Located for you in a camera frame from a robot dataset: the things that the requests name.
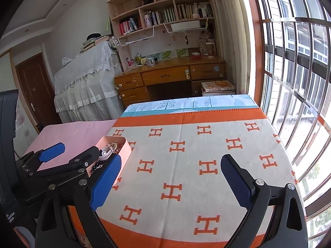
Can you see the orange and white blanket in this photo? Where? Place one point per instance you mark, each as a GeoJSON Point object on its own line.
{"type": "Point", "coordinates": [181, 160]}

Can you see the brown wooden door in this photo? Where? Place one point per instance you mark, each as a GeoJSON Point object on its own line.
{"type": "Point", "coordinates": [33, 87]}

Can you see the pink bedsheet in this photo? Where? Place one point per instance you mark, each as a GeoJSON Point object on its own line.
{"type": "Point", "coordinates": [77, 131]}

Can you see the rhinestone brooch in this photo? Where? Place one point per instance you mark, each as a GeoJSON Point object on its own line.
{"type": "Point", "coordinates": [113, 146]}

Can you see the rows of shelf books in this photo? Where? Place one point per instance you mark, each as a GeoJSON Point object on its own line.
{"type": "Point", "coordinates": [186, 10]}

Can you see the metal window grille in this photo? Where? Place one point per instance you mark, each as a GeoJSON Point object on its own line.
{"type": "Point", "coordinates": [297, 82]}

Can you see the white drawer safety lock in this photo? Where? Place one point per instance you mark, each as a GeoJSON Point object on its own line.
{"type": "Point", "coordinates": [187, 74]}

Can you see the beige curtain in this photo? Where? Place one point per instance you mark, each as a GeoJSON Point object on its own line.
{"type": "Point", "coordinates": [227, 31]}

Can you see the light blue printed sheet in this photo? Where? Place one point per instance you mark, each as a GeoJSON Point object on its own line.
{"type": "Point", "coordinates": [155, 106]}

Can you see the stack of books on cover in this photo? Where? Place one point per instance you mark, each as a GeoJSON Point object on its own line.
{"type": "Point", "coordinates": [90, 44]}

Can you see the stack of large books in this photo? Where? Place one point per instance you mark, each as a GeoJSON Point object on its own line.
{"type": "Point", "coordinates": [217, 86]}

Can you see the wooden desk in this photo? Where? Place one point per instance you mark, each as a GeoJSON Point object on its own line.
{"type": "Point", "coordinates": [165, 76]}

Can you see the pink pen cup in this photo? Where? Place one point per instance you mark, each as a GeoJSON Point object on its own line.
{"type": "Point", "coordinates": [130, 62]}

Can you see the red tissue box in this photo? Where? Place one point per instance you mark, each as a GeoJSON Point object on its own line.
{"type": "Point", "coordinates": [195, 55]}

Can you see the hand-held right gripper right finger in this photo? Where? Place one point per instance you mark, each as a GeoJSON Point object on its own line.
{"type": "Point", "coordinates": [236, 183]}

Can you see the pink tray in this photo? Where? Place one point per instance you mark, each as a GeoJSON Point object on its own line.
{"type": "Point", "coordinates": [121, 152]}

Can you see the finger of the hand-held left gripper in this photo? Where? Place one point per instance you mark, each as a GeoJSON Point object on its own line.
{"type": "Point", "coordinates": [77, 164]}
{"type": "Point", "coordinates": [51, 151]}

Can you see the white mug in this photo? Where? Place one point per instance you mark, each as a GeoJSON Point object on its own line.
{"type": "Point", "coordinates": [150, 61]}

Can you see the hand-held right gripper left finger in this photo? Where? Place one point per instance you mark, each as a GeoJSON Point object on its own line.
{"type": "Point", "coordinates": [106, 180]}

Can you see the floral container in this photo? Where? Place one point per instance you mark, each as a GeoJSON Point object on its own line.
{"type": "Point", "coordinates": [207, 49]}

